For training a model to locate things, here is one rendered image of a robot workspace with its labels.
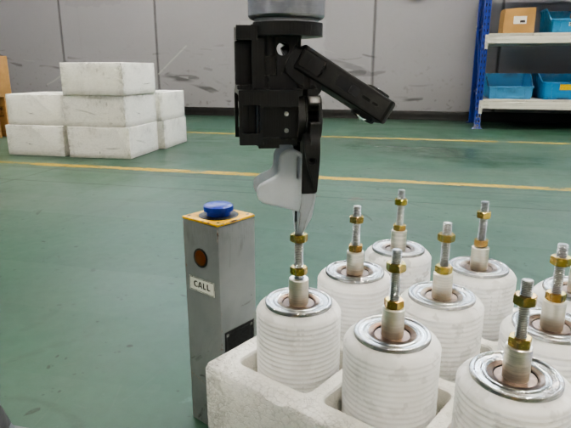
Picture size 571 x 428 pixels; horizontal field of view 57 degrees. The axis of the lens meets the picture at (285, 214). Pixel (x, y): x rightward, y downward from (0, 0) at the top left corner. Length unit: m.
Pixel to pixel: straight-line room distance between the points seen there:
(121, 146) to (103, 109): 0.23
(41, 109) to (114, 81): 0.54
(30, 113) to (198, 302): 2.89
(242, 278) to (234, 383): 0.18
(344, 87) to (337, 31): 5.22
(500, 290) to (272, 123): 0.37
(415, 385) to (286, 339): 0.14
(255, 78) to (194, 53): 5.66
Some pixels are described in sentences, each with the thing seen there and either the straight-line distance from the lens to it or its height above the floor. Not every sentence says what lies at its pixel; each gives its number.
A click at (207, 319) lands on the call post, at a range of 0.75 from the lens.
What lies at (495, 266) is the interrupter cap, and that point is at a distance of 0.76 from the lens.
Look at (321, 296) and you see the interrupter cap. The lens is 0.62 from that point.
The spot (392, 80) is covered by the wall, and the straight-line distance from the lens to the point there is 5.69.
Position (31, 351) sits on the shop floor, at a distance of 1.12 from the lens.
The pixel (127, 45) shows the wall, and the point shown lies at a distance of 6.55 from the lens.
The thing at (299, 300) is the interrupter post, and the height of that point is 0.26.
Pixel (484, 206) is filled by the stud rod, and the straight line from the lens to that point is 0.72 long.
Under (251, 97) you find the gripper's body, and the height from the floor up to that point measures 0.48.
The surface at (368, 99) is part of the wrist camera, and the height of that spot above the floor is 0.48.
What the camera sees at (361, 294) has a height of 0.24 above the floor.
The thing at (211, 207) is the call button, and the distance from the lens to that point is 0.71.
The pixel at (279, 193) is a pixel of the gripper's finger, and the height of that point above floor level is 0.38.
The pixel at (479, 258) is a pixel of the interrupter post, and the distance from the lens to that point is 0.74.
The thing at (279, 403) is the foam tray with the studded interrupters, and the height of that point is 0.17.
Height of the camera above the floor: 0.51
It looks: 15 degrees down
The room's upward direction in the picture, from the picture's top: straight up
